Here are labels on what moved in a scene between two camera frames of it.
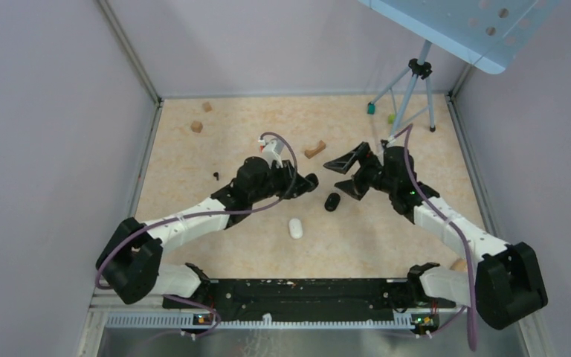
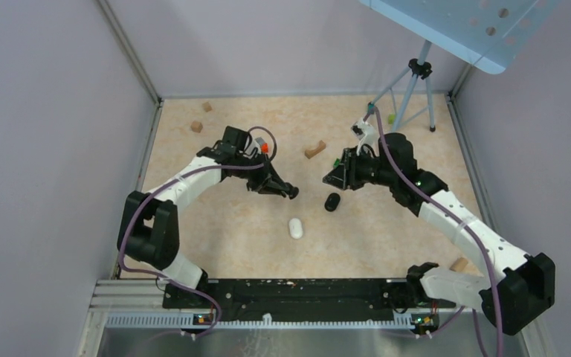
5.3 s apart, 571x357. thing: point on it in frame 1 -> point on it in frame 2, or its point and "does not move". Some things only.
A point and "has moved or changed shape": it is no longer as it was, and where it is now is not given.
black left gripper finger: x=311 y=178 -> x=293 y=191
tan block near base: x=459 y=265 does not move
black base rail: x=305 y=299 does not move
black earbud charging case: x=331 y=201 does not move
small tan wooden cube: x=207 y=106 does not move
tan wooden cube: x=196 y=126 does not move
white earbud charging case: x=295 y=228 does not move
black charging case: x=311 y=181 has moved or changed shape
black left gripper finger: x=302 y=190 -> x=283 y=192
